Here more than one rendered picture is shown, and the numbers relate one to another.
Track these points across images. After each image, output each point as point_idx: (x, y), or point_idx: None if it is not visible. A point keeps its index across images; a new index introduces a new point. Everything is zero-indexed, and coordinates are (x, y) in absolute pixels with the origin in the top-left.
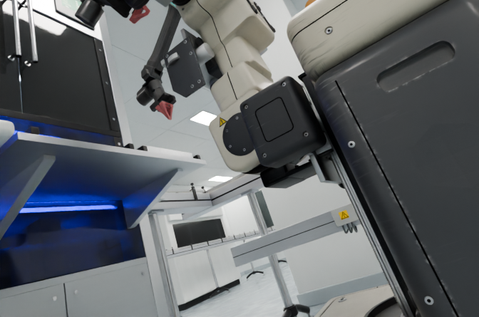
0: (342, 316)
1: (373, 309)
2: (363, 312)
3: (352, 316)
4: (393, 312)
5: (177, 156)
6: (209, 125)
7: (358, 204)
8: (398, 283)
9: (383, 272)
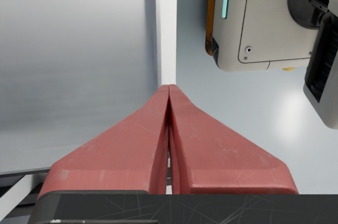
0: None
1: None
2: None
3: None
4: None
5: (176, 38)
6: (328, 127)
7: None
8: (323, 12)
9: None
